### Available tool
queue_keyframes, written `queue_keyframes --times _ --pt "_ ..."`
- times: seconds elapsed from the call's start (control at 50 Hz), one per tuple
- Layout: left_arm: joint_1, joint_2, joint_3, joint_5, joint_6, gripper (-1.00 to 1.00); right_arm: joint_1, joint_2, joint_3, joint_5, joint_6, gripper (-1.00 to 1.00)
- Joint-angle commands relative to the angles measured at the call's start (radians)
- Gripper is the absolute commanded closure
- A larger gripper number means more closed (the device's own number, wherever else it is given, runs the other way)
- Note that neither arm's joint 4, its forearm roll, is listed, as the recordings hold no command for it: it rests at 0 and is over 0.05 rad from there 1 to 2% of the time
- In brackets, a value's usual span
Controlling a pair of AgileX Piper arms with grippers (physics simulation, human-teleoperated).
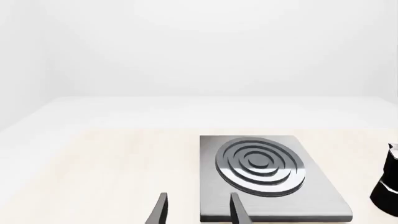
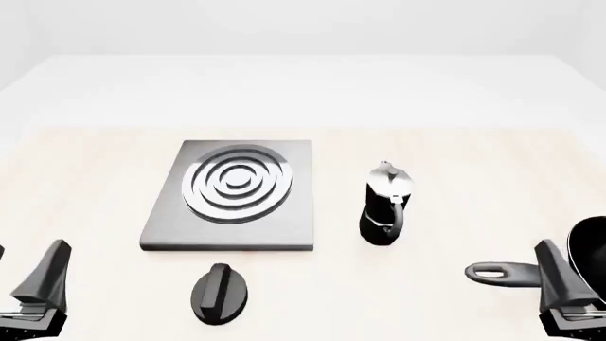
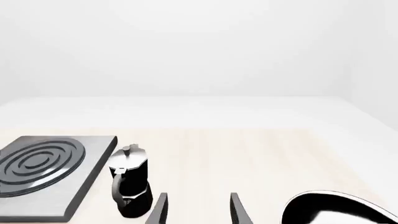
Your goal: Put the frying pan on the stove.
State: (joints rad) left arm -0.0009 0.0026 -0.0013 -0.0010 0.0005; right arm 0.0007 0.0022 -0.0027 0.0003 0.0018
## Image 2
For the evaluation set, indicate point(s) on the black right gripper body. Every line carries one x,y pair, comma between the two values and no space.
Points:
580,325

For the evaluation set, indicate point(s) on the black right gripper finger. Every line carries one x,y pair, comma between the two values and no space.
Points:
563,284

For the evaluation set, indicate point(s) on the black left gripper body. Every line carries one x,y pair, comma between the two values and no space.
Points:
28,325

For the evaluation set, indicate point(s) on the black frying pan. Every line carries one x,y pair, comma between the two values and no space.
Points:
589,248

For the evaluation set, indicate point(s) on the round black stove knob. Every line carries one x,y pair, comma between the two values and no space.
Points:
219,296

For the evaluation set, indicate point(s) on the flat grey stove plate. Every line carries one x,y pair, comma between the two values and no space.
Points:
237,231

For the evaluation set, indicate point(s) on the black and silver moka pot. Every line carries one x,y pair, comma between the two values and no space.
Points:
379,213

